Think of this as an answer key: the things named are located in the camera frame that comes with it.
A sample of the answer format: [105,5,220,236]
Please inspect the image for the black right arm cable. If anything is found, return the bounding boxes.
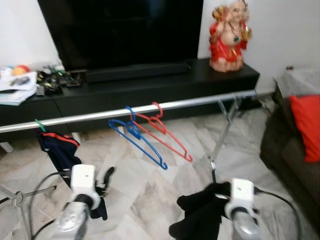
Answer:
[252,187,303,240]

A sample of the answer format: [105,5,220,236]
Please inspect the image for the black soundbar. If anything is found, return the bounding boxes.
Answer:
[84,62,191,84]

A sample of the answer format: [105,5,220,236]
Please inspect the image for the red hanger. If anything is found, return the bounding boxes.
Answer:
[131,102,194,163]

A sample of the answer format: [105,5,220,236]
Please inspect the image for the navy shirt red collar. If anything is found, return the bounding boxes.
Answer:
[37,131,108,221]

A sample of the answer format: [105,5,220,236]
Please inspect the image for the red laughing Buddha statue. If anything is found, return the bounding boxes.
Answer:
[208,0,253,73]

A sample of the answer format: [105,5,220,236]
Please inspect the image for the black television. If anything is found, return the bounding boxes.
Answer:
[37,0,205,71]

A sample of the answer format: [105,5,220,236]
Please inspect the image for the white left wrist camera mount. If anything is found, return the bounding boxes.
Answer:
[70,164,102,208]

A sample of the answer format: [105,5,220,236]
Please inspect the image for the black electronic gadgets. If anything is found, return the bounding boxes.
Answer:
[36,65,83,95]

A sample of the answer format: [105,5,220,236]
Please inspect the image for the white blue ball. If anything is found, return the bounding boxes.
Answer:
[0,66,14,79]

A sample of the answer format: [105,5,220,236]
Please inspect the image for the stack of papers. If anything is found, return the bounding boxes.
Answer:
[0,71,38,106]

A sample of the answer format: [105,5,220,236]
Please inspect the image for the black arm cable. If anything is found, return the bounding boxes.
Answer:
[27,170,73,240]
[252,187,303,240]

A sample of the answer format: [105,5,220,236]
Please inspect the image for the dark brown fabric sofa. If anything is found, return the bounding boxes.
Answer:
[260,90,320,236]

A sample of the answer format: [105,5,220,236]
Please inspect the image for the lace-covered side table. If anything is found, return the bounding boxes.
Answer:
[274,66,320,98]

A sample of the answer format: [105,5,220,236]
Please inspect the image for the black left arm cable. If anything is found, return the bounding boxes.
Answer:
[27,170,73,240]

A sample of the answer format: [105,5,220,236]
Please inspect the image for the red pillow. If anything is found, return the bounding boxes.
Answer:
[289,94,320,163]

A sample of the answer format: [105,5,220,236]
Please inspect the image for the orange ball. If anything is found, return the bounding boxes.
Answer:
[14,65,30,77]

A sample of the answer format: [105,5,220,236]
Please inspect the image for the silver clothes rack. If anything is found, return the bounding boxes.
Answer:
[0,90,258,240]

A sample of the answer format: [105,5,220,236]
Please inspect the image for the blue hanger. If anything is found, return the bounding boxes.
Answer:
[108,106,168,171]

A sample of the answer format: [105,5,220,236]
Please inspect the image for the green hanger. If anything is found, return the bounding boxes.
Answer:
[35,119,47,133]

